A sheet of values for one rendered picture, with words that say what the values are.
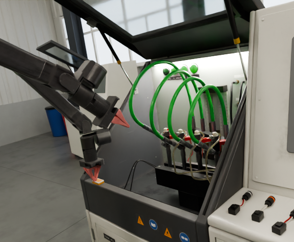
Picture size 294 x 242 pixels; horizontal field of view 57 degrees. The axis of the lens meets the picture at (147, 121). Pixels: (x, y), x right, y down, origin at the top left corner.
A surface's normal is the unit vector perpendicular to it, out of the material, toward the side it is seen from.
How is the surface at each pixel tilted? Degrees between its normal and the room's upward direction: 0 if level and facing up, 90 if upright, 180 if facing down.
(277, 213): 0
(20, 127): 90
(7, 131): 90
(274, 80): 76
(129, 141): 90
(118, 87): 90
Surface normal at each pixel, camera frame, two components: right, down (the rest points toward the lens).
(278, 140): -0.71, 0.00
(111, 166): 0.70, 0.04
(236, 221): -0.14, -0.97
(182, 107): -0.70, 0.23
